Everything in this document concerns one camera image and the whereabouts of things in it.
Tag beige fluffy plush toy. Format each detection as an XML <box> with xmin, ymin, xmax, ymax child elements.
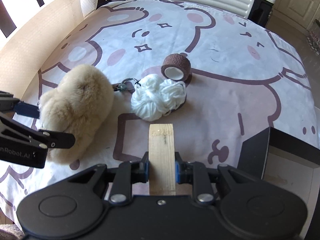
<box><xmin>39</xmin><ymin>64</ymin><xmax>114</xmax><ymax>164</ymax></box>

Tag brown keychain clasp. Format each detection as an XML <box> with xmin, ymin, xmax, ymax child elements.
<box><xmin>112</xmin><ymin>78</ymin><xmax>140</xmax><ymax>94</ymax></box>

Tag cream kitchen cabinets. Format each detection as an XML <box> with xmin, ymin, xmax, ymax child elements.
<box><xmin>273</xmin><ymin>0</ymin><xmax>319</xmax><ymax>35</ymax></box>

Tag bear print bed sheet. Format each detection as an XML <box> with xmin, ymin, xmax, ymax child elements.
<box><xmin>0</xmin><ymin>0</ymin><xmax>320</xmax><ymax>221</ymax></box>

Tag light wooden block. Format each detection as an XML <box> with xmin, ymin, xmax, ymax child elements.
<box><xmin>149</xmin><ymin>124</ymin><xmax>176</xmax><ymax>196</ymax></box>

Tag white yarn ball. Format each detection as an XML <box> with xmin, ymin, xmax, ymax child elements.
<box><xmin>131</xmin><ymin>74</ymin><xmax>187</xmax><ymax>122</ymax></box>

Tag brown bandage tape roll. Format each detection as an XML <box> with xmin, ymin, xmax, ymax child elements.
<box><xmin>161</xmin><ymin>54</ymin><xmax>191</xmax><ymax>81</ymax></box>

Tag black storage box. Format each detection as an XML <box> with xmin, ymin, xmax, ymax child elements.
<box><xmin>238</xmin><ymin>127</ymin><xmax>320</xmax><ymax>239</ymax></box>

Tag beige cardboard headboard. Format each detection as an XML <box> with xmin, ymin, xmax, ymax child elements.
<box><xmin>1</xmin><ymin>0</ymin><xmax>86</xmax><ymax>98</ymax></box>

